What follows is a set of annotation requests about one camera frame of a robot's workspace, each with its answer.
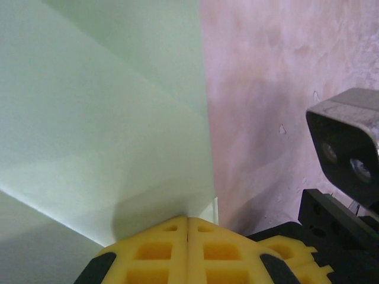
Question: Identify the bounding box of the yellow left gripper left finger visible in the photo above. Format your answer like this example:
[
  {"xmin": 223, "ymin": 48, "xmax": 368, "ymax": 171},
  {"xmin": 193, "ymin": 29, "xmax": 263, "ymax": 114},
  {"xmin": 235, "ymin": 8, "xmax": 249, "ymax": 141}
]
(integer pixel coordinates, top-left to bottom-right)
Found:
[{"xmin": 75, "ymin": 215, "xmax": 189, "ymax": 284}]

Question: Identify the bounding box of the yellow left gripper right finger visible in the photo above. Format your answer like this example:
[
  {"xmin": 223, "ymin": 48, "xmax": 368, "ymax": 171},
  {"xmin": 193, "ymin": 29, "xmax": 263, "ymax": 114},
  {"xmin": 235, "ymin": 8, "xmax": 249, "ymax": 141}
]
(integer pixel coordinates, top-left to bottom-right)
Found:
[{"xmin": 188, "ymin": 217, "xmax": 300, "ymax": 284}]

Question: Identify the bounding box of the light green paper sheet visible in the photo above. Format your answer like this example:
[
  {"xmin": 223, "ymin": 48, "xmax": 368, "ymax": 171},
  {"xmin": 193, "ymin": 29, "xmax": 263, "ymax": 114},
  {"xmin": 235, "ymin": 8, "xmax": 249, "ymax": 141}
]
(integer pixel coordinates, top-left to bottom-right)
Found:
[{"xmin": 0, "ymin": 0, "xmax": 220, "ymax": 284}]

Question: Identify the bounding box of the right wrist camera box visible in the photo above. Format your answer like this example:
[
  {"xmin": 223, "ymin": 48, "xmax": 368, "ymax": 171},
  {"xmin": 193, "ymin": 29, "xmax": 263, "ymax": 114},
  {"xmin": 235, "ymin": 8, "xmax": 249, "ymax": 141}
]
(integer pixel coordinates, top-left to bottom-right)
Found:
[{"xmin": 306, "ymin": 87, "xmax": 379, "ymax": 210}]

